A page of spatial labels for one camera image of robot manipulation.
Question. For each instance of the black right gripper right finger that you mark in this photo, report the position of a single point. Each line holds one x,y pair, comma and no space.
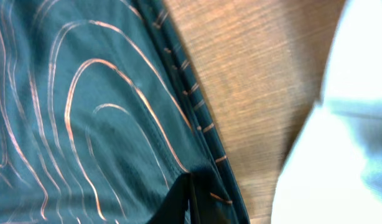
204,208

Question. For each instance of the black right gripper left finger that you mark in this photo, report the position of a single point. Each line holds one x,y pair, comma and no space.
176,203

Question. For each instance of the black orange-patterned cycling jersey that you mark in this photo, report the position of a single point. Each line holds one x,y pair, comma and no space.
100,113

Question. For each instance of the white garment under pile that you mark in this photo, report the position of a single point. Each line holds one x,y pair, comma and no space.
333,173

